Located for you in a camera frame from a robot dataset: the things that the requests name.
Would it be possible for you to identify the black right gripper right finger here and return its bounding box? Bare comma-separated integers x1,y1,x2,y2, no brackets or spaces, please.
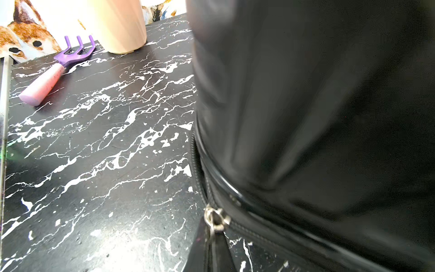
210,233,236,272

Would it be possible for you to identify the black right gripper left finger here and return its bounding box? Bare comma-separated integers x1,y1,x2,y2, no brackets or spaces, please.
182,219,208,272

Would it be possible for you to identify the silver zipper pull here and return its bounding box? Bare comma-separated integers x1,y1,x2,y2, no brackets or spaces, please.
203,204,232,238

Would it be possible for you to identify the black hard-shell suitcase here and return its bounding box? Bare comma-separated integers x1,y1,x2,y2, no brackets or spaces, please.
186,1,435,272

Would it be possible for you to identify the green succulent in beige pot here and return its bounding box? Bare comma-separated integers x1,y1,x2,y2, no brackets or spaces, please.
82,0,147,54

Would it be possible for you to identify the aluminium cage frame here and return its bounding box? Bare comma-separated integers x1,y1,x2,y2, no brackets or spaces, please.
0,56,14,245

